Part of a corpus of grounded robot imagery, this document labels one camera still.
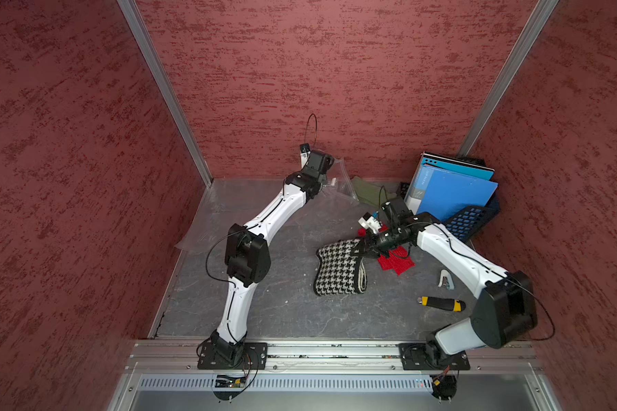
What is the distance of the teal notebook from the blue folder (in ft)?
0.06

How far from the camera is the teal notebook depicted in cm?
85

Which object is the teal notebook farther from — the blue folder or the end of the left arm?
the end of the left arm

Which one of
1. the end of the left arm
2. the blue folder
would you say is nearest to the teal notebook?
the blue folder

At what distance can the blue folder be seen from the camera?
0.84 m
